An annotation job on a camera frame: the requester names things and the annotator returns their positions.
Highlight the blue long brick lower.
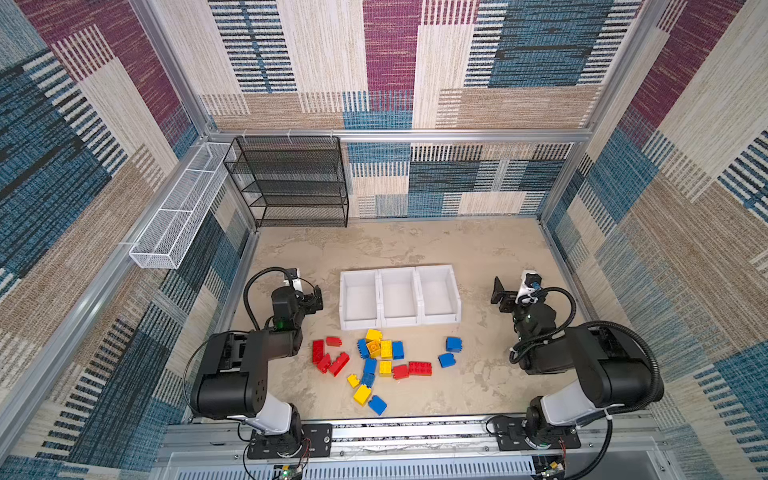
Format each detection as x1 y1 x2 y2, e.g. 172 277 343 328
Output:
361 358 377 388

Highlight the red wide brick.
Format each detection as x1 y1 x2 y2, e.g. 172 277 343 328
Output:
408 361 433 377

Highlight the blue long brick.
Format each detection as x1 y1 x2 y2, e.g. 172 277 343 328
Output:
361 358 377 388
357 339 370 359

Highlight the black wire shelf rack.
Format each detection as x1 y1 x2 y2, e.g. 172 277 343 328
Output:
224 136 350 228

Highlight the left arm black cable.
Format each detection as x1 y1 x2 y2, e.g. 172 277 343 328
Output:
242 266 295 332

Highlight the white bin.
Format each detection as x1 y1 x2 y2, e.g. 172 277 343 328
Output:
380 267 419 328
339 270 381 331
416 265 462 325

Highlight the red long brick tall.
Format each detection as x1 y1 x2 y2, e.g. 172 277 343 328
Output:
312 340 325 365

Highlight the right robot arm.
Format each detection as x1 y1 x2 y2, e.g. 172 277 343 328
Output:
490 271 664 449

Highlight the left white bin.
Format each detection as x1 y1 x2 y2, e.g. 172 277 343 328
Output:
339 270 381 331

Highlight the right white bin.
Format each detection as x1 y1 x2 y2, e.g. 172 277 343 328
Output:
416 265 462 325

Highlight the blue brick bottom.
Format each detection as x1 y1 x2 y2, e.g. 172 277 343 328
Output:
368 395 388 416

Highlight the red long diagonal brick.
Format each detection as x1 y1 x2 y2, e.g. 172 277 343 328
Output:
329 352 350 377

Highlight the small red brick top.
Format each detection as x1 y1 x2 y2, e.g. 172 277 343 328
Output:
326 336 343 347

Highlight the yellow brick top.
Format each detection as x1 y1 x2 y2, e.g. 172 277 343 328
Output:
365 329 383 341

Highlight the small red brick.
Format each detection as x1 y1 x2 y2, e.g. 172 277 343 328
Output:
316 354 332 374
392 364 410 380
326 336 343 347

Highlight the middle white bin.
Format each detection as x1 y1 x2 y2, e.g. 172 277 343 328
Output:
380 267 419 328

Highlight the white wire mesh basket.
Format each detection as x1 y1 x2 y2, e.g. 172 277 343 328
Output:
129 143 229 270

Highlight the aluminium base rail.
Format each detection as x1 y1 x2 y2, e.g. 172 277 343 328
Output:
150 412 684 479

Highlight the yellow brick bottom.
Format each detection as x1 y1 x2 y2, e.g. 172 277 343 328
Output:
353 384 372 406

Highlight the blue long brick left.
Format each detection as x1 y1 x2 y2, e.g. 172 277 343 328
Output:
357 339 370 359

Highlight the yellow hollow brick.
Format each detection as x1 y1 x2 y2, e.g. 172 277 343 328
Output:
366 340 381 358

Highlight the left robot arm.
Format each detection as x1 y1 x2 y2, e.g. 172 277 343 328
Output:
188 267 323 458

